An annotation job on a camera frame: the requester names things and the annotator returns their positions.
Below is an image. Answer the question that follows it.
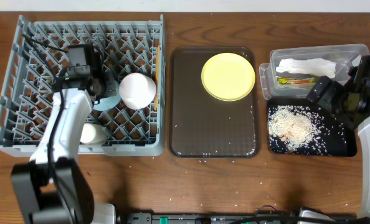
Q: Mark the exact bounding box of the dark brown serving tray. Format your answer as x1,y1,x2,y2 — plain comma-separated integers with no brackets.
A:
168,46,261,158

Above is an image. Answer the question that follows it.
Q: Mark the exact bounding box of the white napkin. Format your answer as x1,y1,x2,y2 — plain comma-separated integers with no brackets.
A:
275,58,336,78

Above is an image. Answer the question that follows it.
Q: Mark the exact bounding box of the green yellow sauce packet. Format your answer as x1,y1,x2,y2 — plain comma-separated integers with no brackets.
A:
277,77,317,85

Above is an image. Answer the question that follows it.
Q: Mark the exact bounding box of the black waste tray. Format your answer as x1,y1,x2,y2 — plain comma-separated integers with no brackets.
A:
266,97,358,157

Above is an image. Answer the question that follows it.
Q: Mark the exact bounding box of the grey dishwasher rack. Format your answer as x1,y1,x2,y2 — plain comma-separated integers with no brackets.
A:
0,17,166,157

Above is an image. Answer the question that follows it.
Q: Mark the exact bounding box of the yellow plate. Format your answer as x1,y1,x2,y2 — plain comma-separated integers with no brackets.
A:
201,53,255,101

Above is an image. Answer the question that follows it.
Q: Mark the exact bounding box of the spilled rice pile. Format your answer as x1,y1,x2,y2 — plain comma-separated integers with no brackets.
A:
267,105,348,155

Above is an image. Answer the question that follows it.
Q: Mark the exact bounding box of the wooden chopstick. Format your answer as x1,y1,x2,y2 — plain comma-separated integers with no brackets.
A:
153,45,161,112

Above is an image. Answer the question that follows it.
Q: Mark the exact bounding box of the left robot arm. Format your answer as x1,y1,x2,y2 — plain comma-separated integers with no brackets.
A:
11,44,116,223

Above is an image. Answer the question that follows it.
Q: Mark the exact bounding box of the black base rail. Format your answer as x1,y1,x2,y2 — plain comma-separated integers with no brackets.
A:
122,212,360,224

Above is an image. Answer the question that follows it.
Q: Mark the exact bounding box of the clear plastic bin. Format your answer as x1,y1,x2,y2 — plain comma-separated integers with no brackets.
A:
259,44,370,100

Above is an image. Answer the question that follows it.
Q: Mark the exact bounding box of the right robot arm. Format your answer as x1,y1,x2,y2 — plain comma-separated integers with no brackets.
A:
306,55,370,220

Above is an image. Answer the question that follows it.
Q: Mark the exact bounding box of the white pink bowl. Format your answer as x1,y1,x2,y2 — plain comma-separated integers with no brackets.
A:
119,73,156,110

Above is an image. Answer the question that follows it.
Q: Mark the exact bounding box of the light blue bowl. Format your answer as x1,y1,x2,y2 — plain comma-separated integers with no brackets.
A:
93,95,121,111

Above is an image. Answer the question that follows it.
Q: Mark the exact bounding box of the small white cup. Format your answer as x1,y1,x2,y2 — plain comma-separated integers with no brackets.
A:
80,123,108,144

